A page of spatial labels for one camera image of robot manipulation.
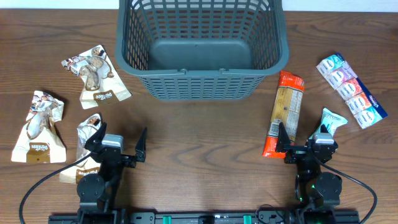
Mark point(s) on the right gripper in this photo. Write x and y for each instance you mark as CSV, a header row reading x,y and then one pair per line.
x,y
295,152

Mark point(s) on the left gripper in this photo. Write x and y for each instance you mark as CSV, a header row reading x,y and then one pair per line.
x,y
140,156

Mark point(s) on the teal snack bar wrapper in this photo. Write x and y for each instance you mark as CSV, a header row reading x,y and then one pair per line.
x,y
331,121

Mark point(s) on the beige snack pouch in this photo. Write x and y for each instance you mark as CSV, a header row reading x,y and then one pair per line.
x,y
38,141
102,84
85,130

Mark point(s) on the orange cracker package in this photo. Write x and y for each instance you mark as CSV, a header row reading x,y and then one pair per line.
x,y
286,110

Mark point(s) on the tissue multipack strip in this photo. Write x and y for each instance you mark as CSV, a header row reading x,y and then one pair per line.
x,y
361,102

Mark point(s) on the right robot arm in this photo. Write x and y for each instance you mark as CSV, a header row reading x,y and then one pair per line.
x,y
317,191

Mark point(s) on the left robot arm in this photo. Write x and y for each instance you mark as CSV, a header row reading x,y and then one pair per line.
x,y
98,191

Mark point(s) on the grey plastic basket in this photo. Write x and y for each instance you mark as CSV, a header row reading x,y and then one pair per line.
x,y
201,49

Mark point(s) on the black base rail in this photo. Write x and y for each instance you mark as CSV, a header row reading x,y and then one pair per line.
x,y
258,217

